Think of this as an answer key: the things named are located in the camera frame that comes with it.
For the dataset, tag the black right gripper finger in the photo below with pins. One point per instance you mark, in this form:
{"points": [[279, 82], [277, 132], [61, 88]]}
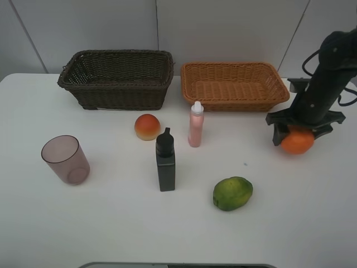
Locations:
{"points": [[281, 131], [321, 132]]}

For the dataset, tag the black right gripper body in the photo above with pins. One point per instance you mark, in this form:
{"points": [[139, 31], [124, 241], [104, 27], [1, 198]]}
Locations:
{"points": [[314, 115]]}

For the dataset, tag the orange tangerine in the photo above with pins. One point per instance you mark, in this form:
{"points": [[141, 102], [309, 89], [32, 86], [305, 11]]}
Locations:
{"points": [[298, 141]]}

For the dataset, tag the green lime fruit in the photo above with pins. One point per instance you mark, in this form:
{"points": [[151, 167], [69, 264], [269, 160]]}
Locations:
{"points": [[232, 193]]}

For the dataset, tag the pink bottle white cap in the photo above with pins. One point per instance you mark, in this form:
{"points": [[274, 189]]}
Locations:
{"points": [[196, 124]]}

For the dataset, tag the dark green pump bottle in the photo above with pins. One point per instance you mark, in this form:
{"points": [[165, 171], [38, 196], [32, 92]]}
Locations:
{"points": [[165, 159]]}

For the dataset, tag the red yellow peach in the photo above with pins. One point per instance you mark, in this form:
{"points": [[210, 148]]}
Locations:
{"points": [[147, 127]]}

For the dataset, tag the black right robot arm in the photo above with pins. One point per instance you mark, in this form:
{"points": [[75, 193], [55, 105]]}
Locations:
{"points": [[337, 66]]}

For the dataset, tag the orange wicker basket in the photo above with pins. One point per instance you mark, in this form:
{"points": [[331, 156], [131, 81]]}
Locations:
{"points": [[233, 87]]}

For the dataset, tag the dark brown wicker basket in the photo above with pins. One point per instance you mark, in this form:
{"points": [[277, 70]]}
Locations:
{"points": [[133, 80]]}

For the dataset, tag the translucent purple plastic cup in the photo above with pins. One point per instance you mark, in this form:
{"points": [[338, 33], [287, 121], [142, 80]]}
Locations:
{"points": [[65, 157]]}

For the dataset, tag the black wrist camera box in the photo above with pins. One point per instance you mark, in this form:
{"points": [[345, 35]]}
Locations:
{"points": [[298, 84]]}

